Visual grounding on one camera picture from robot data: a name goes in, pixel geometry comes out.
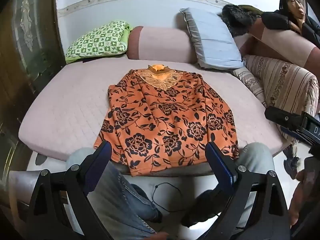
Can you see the person's left leg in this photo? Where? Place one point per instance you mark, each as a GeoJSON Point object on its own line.
{"type": "Point", "coordinates": [120, 200]}

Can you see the person's leg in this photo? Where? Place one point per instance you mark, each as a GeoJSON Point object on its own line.
{"type": "Point", "coordinates": [255, 155]}
{"type": "Point", "coordinates": [120, 200]}

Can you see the pink brown bolster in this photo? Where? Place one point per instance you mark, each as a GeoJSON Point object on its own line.
{"type": "Point", "coordinates": [280, 42]}
{"type": "Point", "coordinates": [160, 43]}

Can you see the grey blue pillow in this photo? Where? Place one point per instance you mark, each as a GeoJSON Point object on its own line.
{"type": "Point", "coordinates": [212, 40]}

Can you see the green checkered folded blanket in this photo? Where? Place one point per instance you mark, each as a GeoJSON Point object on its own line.
{"type": "Point", "coordinates": [97, 40]}

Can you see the small striped floral cushion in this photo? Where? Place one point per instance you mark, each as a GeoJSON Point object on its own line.
{"type": "Point", "coordinates": [250, 82]}

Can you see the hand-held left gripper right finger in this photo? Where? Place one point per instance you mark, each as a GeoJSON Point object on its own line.
{"type": "Point", "coordinates": [220, 162]}

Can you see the black furry garment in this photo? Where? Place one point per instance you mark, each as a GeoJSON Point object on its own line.
{"type": "Point", "coordinates": [237, 17]}

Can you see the olive green cloth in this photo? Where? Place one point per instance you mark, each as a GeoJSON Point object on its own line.
{"type": "Point", "coordinates": [251, 8]}

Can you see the orange black floral blouse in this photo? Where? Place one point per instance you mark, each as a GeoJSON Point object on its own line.
{"type": "Point", "coordinates": [165, 120]}

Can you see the person's right hand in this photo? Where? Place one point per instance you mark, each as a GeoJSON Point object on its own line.
{"type": "Point", "coordinates": [298, 202]}

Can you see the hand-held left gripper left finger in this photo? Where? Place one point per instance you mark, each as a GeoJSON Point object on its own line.
{"type": "Point", "coordinates": [100, 160]}

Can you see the person's right leg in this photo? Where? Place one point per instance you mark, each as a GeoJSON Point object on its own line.
{"type": "Point", "coordinates": [255, 155]}

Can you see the pink quilted bed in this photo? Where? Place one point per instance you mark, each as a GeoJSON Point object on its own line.
{"type": "Point", "coordinates": [62, 115]}

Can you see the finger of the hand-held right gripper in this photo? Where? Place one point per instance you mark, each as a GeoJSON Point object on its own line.
{"type": "Point", "coordinates": [282, 117]}
{"type": "Point", "coordinates": [291, 133]}

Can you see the wooden cabinet glass door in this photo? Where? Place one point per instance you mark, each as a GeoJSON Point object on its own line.
{"type": "Point", "coordinates": [25, 55]}

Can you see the black chair caster base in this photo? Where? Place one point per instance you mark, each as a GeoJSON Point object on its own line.
{"type": "Point", "coordinates": [292, 162]}

